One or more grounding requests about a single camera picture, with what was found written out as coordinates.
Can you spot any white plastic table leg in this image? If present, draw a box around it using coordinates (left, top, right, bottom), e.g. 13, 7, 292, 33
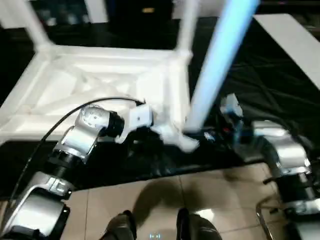
183, 0, 261, 133
13, 0, 55, 55
174, 0, 201, 55

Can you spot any white plastic table top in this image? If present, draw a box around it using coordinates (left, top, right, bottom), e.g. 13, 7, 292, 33
0, 44, 201, 153

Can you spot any black table mat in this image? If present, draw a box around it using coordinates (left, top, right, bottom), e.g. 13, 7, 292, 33
0, 12, 320, 201

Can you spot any dark left robot foot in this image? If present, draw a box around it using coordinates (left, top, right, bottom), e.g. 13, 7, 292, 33
106, 209, 137, 240

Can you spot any glossy black box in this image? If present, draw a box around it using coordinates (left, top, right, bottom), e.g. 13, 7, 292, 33
107, 0, 176, 48

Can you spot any white flat board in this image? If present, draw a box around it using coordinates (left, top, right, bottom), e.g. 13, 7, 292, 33
253, 13, 320, 90

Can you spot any white cabinet with glass doors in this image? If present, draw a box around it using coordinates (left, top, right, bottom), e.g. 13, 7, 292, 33
0, 0, 110, 30

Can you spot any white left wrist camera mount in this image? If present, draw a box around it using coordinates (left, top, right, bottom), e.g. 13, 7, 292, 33
116, 104, 155, 145

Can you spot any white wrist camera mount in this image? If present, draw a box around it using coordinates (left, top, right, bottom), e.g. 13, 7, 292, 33
219, 93, 245, 146
116, 104, 155, 145

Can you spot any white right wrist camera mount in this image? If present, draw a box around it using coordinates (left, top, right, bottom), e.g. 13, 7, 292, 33
219, 93, 245, 146

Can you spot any black left wrist camera cable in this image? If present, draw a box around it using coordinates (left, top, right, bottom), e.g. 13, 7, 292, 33
9, 96, 147, 201

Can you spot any chrome tube frame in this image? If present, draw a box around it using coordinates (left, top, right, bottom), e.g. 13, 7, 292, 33
256, 197, 288, 240

